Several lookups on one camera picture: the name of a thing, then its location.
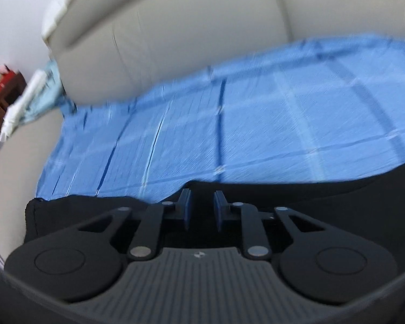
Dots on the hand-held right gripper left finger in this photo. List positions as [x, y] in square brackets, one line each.
[186, 209]

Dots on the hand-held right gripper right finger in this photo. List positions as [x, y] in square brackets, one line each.
[218, 209]

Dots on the black pants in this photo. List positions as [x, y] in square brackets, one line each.
[324, 197]

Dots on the blue checked blanket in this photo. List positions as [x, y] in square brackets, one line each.
[256, 114]

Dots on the beige padded headboard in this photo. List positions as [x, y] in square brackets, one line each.
[189, 40]

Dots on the light blue cloth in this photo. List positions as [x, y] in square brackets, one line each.
[45, 94]

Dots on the white towel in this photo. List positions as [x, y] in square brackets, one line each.
[23, 101]

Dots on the red box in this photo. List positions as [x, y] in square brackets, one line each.
[1, 86]

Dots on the white cloth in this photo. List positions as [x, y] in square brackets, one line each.
[77, 0]

